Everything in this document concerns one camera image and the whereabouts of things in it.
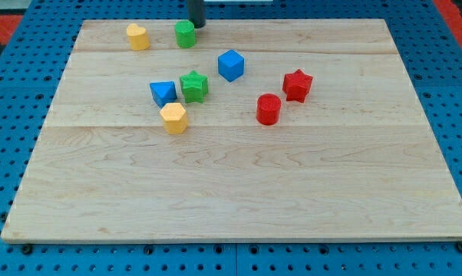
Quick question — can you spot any red cylinder block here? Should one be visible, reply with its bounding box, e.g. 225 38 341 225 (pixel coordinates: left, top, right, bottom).
256 94 282 126

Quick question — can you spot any red star block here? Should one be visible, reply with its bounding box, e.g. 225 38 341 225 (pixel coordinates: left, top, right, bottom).
282 69 314 103

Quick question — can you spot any green cylinder block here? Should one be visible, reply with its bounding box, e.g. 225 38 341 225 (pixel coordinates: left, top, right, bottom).
174 20 196 48

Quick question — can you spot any green star block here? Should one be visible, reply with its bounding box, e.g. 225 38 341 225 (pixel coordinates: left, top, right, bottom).
180 71 209 103

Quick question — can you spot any yellow heart block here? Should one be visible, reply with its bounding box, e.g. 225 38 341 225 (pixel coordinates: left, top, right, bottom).
126 23 150 51

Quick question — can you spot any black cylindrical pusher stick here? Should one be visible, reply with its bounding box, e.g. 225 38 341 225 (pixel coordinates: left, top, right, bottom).
187 0 206 28

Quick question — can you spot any light wooden board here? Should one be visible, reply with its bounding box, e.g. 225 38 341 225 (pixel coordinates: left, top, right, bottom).
2 19 462 244

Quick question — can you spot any yellow hexagon block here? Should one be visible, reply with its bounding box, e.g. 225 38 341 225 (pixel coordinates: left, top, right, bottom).
160 103 188 134

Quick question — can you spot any blue triangle block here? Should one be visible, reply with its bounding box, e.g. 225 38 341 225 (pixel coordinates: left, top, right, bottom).
149 81 177 108

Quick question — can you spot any blue cube block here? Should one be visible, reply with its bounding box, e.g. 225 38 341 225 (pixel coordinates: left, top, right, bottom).
218 50 245 82

